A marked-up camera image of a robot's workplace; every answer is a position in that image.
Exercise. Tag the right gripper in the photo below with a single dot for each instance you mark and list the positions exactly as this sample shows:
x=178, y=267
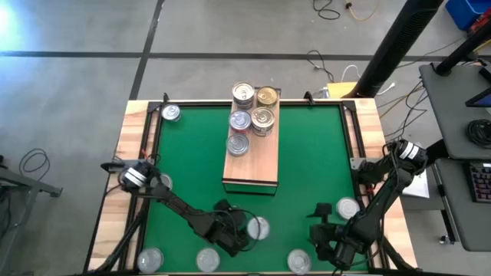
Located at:
x=328, y=239

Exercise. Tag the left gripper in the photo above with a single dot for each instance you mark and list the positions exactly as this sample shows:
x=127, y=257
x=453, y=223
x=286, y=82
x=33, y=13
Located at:
x=224, y=228

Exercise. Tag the wooden shelf black metal frame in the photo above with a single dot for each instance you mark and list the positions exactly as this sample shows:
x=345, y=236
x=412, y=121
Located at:
x=257, y=168

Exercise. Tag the red seafood can silver lid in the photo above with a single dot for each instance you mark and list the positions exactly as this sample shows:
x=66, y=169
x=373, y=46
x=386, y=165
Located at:
x=240, y=120
x=238, y=144

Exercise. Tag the green seafood can gold lid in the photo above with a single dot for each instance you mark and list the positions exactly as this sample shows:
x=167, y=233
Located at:
x=267, y=96

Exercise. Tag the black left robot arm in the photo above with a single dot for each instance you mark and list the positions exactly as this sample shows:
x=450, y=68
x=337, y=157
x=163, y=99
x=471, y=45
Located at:
x=180, y=207

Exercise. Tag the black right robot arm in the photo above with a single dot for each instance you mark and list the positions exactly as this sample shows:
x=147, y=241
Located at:
x=368, y=222

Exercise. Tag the green seafood can silver lid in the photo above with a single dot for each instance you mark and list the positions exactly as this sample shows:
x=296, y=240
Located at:
x=167, y=181

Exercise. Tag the teal seafood can silver lid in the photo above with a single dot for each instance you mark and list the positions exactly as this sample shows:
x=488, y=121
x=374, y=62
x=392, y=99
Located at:
x=170, y=112

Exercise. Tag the green table mat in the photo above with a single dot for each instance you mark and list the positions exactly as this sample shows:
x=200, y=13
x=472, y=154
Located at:
x=307, y=161

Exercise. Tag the white paper sheet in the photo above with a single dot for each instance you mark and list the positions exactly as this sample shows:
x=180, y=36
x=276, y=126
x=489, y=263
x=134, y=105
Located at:
x=418, y=186

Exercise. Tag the black clamp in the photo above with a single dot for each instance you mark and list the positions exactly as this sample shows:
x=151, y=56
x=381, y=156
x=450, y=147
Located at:
x=165, y=99
x=308, y=97

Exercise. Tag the cardboard box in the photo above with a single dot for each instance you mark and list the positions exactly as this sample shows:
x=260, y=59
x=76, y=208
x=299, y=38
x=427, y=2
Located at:
x=339, y=90

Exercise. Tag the black caster wheel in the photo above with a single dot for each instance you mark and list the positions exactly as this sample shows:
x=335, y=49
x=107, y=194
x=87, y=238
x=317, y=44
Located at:
x=444, y=239

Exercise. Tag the black desk leg bar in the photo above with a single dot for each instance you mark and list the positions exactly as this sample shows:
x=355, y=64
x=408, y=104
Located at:
x=437, y=147

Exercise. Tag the grey desk top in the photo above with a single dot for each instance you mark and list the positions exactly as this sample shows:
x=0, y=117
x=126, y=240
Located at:
x=456, y=214
x=445, y=115

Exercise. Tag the black keyboard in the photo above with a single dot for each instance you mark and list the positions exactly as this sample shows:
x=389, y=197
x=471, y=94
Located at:
x=481, y=184

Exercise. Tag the black corrugated column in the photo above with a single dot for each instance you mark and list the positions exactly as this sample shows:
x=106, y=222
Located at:
x=395, y=42

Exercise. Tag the tablet with blue screen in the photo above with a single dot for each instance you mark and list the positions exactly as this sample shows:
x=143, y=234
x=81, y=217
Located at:
x=481, y=100

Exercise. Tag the black desk pole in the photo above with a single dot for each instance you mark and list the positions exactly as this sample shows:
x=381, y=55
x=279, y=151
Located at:
x=464, y=50

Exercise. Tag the grey metal stand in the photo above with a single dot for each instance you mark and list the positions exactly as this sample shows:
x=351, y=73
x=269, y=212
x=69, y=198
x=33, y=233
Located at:
x=30, y=183

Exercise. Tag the red box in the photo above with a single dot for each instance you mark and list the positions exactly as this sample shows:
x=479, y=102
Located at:
x=481, y=25

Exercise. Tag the blue plastic bin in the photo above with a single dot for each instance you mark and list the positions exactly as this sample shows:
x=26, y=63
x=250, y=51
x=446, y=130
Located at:
x=466, y=11

